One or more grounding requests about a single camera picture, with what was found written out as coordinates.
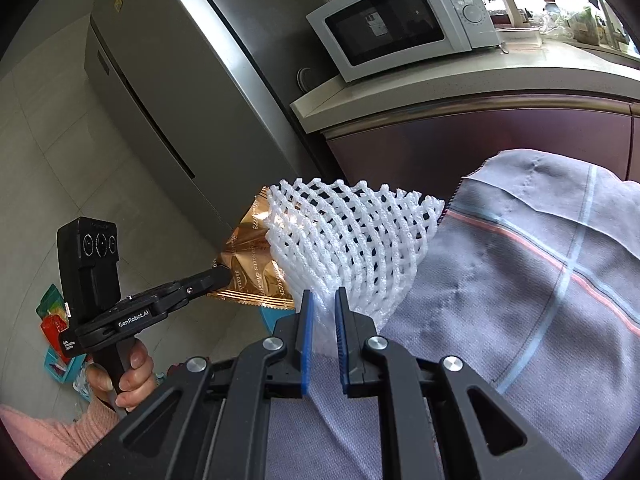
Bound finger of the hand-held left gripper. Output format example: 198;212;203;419
186;266;234;302

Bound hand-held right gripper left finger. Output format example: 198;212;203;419
62;292;316;480

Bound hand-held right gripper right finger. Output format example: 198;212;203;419
334;287;586;480

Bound gold foil wrapper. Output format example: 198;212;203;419
207;186;302;312

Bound colourful packets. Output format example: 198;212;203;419
36;284;94;402

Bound white foam fruit net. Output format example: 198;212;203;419
262;177;447;357

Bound person's left forearm pink sleeve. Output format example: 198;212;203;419
0;399;122;480

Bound person's left hand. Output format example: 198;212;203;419
86;337;157;409

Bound grey checked tablecloth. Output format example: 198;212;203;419
260;149;640;480

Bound silver refrigerator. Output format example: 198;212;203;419
84;0;332;242

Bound maroon kitchen cabinets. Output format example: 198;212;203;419
320;94;640;212

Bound white kitchen counter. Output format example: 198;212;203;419
290;35;640;136

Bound white microwave oven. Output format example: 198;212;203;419
306;0;502;85

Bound white rectangular tray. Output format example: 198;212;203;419
495;27;544;49

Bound glass kettle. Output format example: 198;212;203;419
475;0;524;29

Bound plastic bag of greens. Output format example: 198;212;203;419
565;5;602;44

